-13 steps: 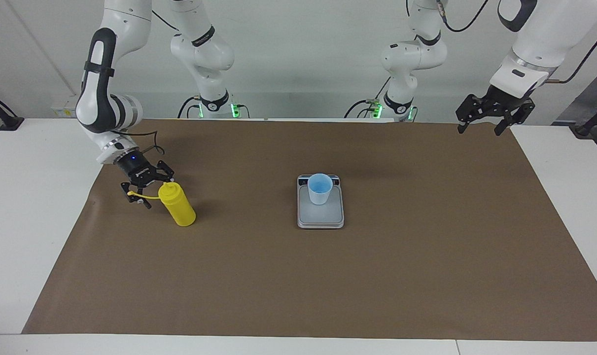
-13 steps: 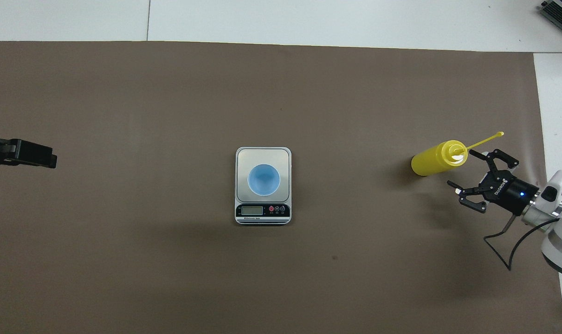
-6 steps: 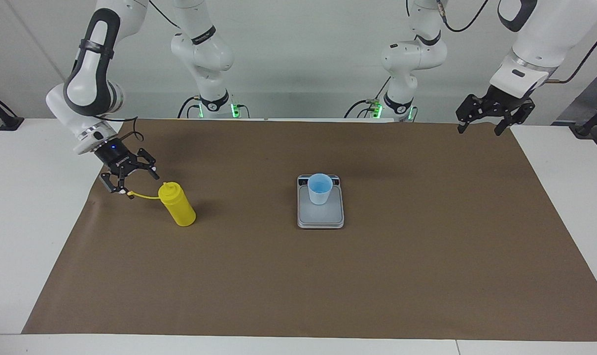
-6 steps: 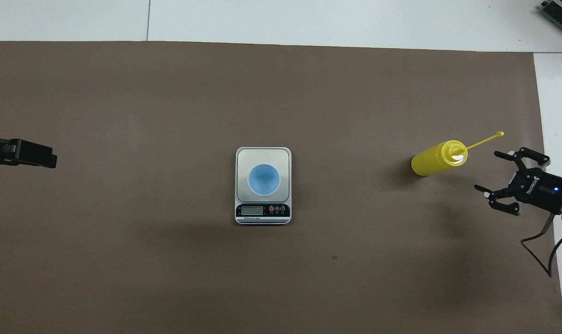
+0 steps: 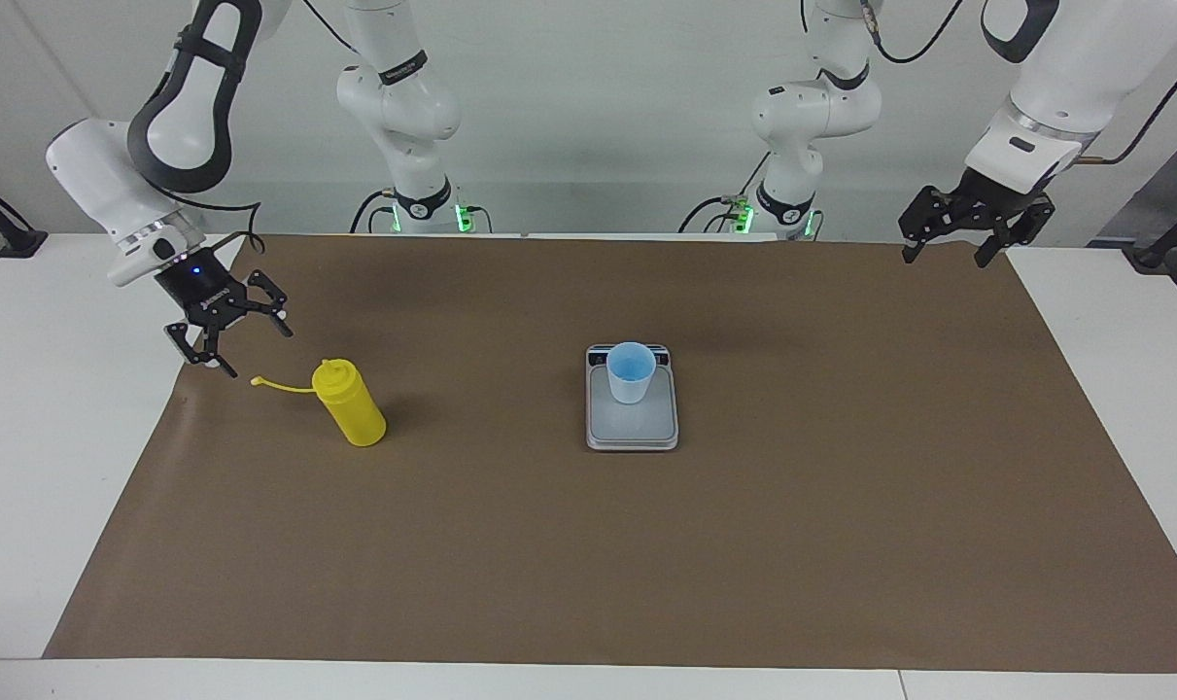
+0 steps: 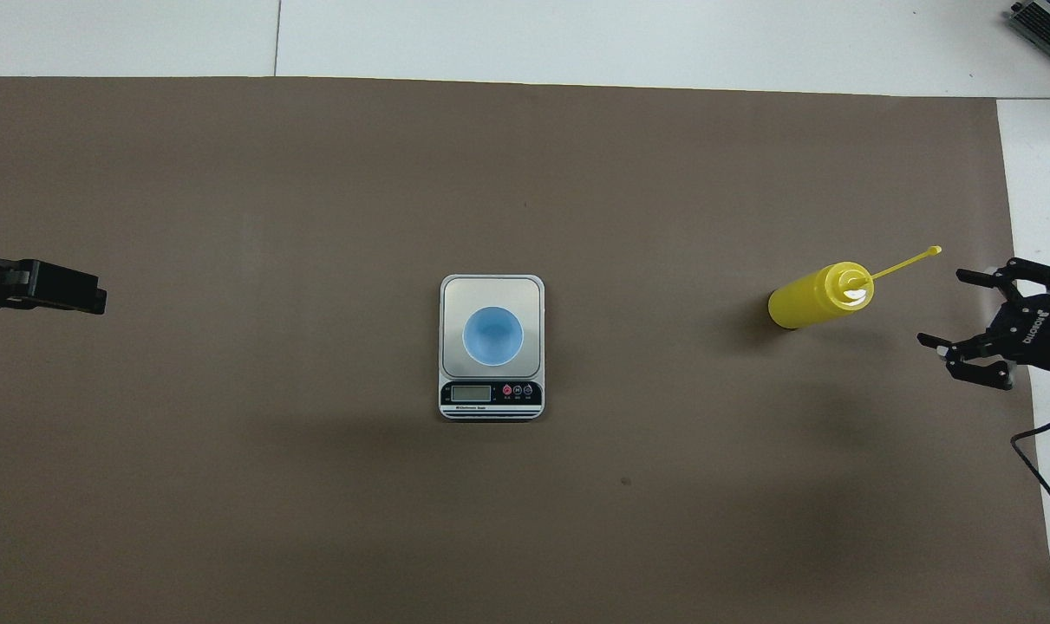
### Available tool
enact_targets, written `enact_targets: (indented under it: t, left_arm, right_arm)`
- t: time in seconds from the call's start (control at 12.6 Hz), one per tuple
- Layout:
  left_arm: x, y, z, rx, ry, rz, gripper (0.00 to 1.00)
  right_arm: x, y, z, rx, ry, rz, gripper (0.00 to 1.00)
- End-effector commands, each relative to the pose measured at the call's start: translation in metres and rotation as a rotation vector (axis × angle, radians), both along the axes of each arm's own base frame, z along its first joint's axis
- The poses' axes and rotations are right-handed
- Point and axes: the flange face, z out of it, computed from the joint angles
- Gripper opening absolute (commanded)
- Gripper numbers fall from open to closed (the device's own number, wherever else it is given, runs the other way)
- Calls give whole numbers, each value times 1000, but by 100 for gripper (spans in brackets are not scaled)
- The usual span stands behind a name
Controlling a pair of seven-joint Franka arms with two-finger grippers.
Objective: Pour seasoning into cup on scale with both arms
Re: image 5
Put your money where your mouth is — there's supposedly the brown paper table mat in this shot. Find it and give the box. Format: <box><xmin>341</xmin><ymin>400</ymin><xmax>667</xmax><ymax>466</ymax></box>
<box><xmin>44</xmin><ymin>233</ymin><xmax>1177</xmax><ymax>674</ymax></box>

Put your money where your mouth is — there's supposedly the light blue plastic cup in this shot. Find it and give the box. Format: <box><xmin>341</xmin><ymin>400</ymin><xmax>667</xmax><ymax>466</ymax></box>
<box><xmin>606</xmin><ymin>341</ymin><xmax>658</xmax><ymax>405</ymax></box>

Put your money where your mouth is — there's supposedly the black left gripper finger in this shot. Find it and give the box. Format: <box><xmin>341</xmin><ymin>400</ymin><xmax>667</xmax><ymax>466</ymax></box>
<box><xmin>899</xmin><ymin>187</ymin><xmax>944</xmax><ymax>265</ymax></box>
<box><xmin>975</xmin><ymin>199</ymin><xmax>1056</xmax><ymax>269</ymax></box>

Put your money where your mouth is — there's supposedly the yellow squeeze bottle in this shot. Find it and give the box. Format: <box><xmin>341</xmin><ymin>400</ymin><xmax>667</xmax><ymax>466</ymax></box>
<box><xmin>250</xmin><ymin>359</ymin><xmax>387</xmax><ymax>447</ymax></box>

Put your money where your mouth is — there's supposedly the black base cable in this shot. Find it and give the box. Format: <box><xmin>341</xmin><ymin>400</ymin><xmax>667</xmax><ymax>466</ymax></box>
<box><xmin>678</xmin><ymin>194</ymin><xmax>749</xmax><ymax>234</ymax></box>
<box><xmin>350</xmin><ymin>188</ymin><xmax>399</xmax><ymax>234</ymax></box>

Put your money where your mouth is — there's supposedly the dark grey panel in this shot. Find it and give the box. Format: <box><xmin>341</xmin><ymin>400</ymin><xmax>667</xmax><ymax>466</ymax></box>
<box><xmin>1089</xmin><ymin>122</ymin><xmax>1177</xmax><ymax>249</ymax></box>

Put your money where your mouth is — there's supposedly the silver digital kitchen scale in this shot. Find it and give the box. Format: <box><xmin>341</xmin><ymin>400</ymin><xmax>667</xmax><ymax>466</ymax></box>
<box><xmin>585</xmin><ymin>344</ymin><xmax>679</xmax><ymax>452</ymax></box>

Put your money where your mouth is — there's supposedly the black clamp stand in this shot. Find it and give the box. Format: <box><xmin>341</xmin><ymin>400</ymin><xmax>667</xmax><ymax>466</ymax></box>
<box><xmin>1123</xmin><ymin>194</ymin><xmax>1177</xmax><ymax>273</ymax></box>
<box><xmin>0</xmin><ymin>173</ymin><xmax>50</xmax><ymax>259</ymax></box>

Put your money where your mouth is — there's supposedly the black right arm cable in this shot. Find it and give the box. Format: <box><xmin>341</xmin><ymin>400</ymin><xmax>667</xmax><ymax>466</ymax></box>
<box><xmin>165</xmin><ymin>0</ymin><xmax>358</xmax><ymax>256</ymax></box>

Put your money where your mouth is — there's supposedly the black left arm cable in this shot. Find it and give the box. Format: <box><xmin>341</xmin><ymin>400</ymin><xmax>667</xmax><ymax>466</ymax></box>
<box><xmin>860</xmin><ymin>0</ymin><xmax>1177</xmax><ymax>166</ymax></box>

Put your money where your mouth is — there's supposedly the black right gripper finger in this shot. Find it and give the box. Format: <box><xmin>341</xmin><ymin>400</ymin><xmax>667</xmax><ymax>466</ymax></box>
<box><xmin>165</xmin><ymin>323</ymin><xmax>239</xmax><ymax>378</ymax></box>
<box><xmin>248</xmin><ymin>270</ymin><xmax>294</xmax><ymax>338</ymax></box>

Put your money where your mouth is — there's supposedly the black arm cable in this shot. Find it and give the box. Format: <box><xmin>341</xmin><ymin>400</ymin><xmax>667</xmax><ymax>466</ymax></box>
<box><xmin>860</xmin><ymin>0</ymin><xmax>1177</xmax><ymax>166</ymax></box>
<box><xmin>165</xmin><ymin>0</ymin><xmax>358</xmax><ymax>256</ymax></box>

